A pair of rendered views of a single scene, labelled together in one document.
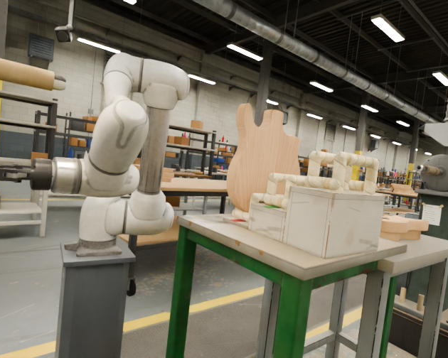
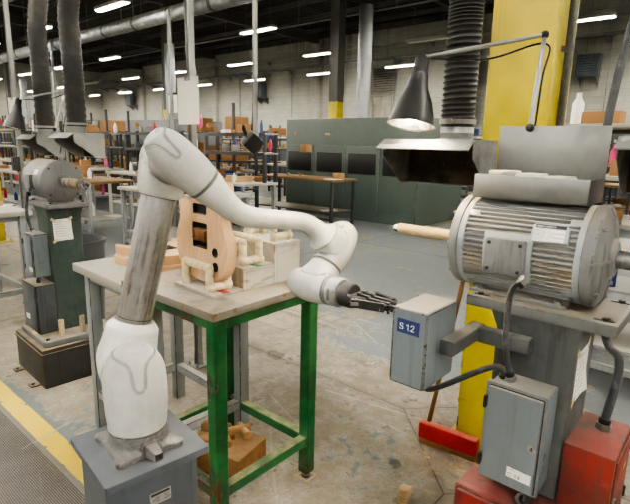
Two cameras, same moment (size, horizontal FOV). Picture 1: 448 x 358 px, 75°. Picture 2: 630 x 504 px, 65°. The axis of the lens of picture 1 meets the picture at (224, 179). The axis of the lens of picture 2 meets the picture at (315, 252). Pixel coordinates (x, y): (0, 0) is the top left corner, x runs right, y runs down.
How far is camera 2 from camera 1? 2.12 m
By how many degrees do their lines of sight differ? 99
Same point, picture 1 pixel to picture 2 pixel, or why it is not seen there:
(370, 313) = not seen: hidden behind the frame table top
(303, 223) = (285, 264)
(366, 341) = (244, 330)
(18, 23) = not seen: outside the picture
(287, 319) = (314, 314)
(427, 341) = (179, 330)
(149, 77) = not seen: hidden behind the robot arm
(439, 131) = (89, 142)
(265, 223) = (259, 278)
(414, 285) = (63, 311)
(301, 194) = (282, 246)
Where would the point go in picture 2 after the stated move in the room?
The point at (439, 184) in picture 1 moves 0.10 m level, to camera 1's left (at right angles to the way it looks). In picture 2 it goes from (66, 194) to (61, 196)
